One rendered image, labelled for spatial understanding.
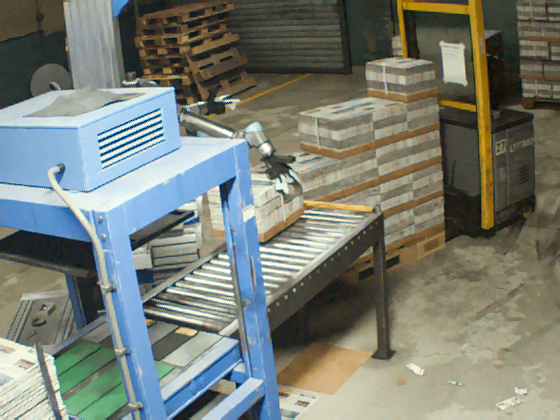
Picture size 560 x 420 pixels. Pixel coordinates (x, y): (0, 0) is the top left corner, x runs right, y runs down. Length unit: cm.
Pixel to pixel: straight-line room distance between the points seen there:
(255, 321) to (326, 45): 962
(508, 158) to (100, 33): 306
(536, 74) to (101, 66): 625
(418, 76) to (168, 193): 312
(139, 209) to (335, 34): 999
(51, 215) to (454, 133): 403
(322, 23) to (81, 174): 1001
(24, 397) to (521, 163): 433
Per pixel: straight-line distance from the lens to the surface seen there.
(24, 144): 252
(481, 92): 545
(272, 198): 385
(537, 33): 939
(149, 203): 230
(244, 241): 270
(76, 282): 336
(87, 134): 234
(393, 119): 513
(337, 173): 489
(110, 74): 419
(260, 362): 290
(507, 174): 589
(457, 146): 593
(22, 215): 245
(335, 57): 1220
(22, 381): 249
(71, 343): 320
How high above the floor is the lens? 220
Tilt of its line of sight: 19 degrees down
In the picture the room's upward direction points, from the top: 6 degrees counter-clockwise
